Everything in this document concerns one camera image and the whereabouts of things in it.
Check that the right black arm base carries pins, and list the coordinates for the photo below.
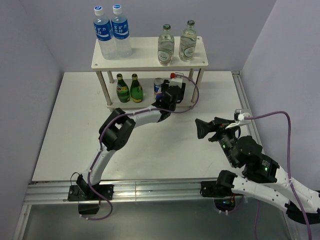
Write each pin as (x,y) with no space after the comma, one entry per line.
(210,189)

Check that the blue silver can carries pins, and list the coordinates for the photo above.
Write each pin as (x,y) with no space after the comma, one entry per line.
(157,87)

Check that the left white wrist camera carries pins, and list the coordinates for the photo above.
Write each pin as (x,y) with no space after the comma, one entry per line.
(176,79)

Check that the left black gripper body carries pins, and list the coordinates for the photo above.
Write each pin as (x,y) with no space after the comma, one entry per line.
(172,107)

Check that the aluminium front rail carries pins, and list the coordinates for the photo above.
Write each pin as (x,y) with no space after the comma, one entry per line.
(145,190)

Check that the aluminium right rail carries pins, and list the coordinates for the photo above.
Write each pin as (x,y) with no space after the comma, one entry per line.
(252,128)

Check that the aluminium rail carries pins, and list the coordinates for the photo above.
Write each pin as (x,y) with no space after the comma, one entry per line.
(145,190)
(252,128)

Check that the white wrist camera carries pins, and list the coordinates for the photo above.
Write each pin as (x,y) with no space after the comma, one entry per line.
(176,79)
(240,116)

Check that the left blue-label water bottle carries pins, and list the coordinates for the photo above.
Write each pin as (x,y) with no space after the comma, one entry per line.
(104,33)

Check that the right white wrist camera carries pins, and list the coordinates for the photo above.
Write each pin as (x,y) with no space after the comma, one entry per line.
(240,116)

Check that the right blue-label water bottle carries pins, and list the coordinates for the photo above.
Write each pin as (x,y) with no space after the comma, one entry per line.
(120,27)

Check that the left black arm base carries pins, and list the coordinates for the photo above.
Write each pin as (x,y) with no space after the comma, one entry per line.
(100,193)

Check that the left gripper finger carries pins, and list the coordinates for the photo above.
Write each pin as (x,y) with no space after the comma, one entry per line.
(183,89)
(165,85)

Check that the white two-tier shelf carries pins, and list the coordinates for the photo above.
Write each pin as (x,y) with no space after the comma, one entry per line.
(144,62)

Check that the blue-label water bottle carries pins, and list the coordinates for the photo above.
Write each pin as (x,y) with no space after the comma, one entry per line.
(120,27)
(104,33)

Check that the black box under rail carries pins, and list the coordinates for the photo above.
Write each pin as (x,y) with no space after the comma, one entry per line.
(88,208)

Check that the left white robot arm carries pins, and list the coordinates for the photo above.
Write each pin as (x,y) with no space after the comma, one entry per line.
(117,129)

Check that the clear glass bottle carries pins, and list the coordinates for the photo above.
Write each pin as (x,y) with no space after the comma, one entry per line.
(166,46)
(188,42)

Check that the green glass bottle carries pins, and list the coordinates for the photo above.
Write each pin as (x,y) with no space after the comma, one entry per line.
(122,89)
(136,90)

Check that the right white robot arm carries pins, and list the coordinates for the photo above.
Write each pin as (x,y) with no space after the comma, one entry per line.
(262,177)

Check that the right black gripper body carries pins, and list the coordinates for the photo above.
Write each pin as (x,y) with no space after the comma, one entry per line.
(225,137)

